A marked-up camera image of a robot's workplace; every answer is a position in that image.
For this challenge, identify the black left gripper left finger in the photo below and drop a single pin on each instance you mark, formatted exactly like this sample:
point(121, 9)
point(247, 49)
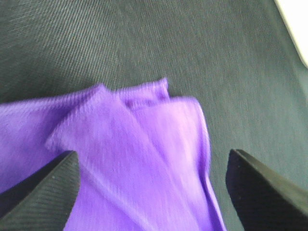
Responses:
point(44, 200)

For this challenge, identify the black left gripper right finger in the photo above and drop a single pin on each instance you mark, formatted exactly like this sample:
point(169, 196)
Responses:
point(263, 199)

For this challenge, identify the purple microfiber towel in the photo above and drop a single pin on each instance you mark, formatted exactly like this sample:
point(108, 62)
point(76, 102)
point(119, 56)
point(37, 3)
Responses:
point(144, 156)

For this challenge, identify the black table cover cloth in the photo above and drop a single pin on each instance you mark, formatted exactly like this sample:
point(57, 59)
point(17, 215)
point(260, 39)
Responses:
point(235, 56)

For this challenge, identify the white plastic storage bin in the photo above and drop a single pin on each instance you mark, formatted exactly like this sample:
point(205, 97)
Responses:
point(295, 16)

